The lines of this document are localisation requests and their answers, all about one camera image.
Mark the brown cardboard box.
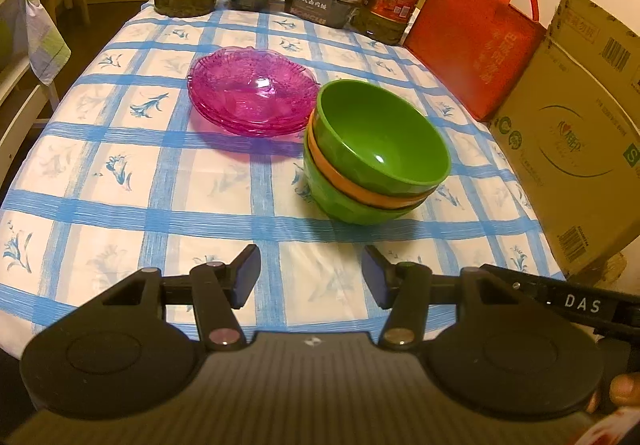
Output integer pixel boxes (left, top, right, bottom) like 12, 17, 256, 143
489, 0, 640, 278

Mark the large green plastic bowl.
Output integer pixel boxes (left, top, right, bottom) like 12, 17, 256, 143
302, 140, 426, 227

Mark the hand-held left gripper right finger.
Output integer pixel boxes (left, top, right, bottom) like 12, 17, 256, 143
361, 245, 538, 353

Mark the person's right hand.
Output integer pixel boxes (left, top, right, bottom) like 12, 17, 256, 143
609, 372, 640, 418

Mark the red fabric tote bag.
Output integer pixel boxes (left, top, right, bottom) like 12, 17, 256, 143
402, 0, 548, 123

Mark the red and white printed item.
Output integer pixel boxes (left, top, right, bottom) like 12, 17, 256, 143
592, 407, 640, 445

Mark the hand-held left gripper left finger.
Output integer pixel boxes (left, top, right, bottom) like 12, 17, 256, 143
102, 244, 262, 352

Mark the small green plastic bowl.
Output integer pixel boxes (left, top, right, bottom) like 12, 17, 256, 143
315, 80, 452, 200

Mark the white green checked cloth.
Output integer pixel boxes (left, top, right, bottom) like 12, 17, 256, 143
25, 0, 72, 86

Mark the pink translucent patterned plate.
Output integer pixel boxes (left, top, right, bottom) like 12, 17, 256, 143
187, 47, 319, 126
197, 105, 308, 139
189, 85, 316, 132

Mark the blue checked white tablecloth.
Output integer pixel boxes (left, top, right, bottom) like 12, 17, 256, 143
0, 0, 566, 361

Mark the orange plastic bowl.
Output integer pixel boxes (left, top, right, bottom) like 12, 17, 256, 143
306, 110, 436, 210

